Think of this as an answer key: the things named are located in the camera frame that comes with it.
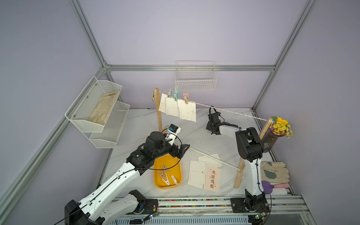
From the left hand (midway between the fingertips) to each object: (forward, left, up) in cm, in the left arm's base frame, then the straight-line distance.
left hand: (181, 143), depth 72 cm
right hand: (+29, -24, -24) cm, 44 cm away
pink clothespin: (-8, +12, -22) cm, 26 cm away
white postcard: (0, -19, -24) cm, 30 cm away
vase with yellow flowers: (+10, -55, 0) cm, 56 cm away
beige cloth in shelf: (+25, +46, +7) cm, 53 cm away
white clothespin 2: (-12, +4, -21) cm, 25 cm away
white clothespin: (-13, +9, -23) cm, 28 cm away
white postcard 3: (-8, -9, -23) cm, 26 cm away
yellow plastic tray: (-7, +9, -22) cm, 25 cm away
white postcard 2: (-13, -9, -24) cm, 28 cm away
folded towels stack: (-8, -58, -22) cm, 63 cm away
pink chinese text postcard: (-11, -19, -23) cm, 31 cm away
